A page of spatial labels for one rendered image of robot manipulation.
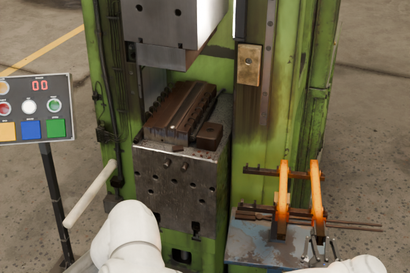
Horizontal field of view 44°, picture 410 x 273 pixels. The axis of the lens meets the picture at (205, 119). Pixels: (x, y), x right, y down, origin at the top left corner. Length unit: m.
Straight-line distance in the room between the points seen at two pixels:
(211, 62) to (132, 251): 1.36
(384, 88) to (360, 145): 0.93
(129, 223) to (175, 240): 1.12
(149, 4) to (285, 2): 0.49
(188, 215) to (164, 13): 0.92
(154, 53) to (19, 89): 0.59
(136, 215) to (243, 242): 0.78
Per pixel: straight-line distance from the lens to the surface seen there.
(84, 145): 3.79
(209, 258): 2.46
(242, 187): 2.36
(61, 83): 2.15
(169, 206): 2.29
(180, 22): 1.85
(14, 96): 2.19
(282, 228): 1.73
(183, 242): 2.43
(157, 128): 2.12
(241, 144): 2.21
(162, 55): 1.94
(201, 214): 2.26
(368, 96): 4.48
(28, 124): 2.18
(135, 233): 1.31
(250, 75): 2.00
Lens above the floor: 2.17
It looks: 33 degrees down
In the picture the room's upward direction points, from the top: straight up
